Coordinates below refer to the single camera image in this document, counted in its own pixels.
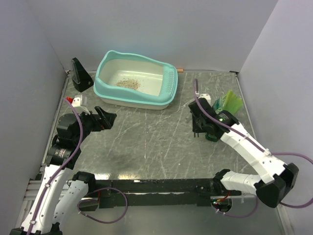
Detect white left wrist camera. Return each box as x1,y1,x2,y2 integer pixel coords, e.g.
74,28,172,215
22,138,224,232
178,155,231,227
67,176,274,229
66,94,87,108

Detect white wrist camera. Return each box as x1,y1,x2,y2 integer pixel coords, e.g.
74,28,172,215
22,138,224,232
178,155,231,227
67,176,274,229
66,94,87,108
198,94,212,105

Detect pile of beige litter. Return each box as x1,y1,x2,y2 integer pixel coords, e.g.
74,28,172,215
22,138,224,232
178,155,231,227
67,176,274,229
115,78,140,90

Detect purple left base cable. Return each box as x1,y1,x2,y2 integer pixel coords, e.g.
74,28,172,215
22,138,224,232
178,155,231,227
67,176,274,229
77,187,128,224

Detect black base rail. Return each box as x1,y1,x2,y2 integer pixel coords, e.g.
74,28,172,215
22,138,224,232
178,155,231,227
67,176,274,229
79,177,241,209

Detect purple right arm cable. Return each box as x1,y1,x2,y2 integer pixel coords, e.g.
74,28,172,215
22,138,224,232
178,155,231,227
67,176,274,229
193,78,313,209

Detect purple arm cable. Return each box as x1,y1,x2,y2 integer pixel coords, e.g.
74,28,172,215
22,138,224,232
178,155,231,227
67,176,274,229
26,97,85,235
193,78,313,209

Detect green litter bag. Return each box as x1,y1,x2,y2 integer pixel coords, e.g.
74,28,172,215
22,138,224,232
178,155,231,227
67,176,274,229
205,91,243,142

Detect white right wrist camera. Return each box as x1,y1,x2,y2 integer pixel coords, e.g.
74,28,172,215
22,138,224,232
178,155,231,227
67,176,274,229
198,94,212,105

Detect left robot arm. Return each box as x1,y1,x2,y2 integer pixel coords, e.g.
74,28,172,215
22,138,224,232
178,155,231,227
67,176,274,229
10,106,117,235

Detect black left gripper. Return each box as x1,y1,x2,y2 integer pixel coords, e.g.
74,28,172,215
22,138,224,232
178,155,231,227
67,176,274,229
73,105,116,144

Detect black triangular stand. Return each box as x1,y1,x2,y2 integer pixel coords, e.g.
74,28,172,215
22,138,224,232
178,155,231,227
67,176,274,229
71,57,93,93

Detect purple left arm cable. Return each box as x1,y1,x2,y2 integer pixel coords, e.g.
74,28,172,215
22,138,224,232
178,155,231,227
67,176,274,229
26,97,85,235

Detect teal and white litter box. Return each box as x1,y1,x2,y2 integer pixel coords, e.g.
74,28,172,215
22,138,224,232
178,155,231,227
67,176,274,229
93,50,178,110

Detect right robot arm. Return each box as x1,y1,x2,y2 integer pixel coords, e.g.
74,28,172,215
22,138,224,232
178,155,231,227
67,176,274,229
188,97,299,208

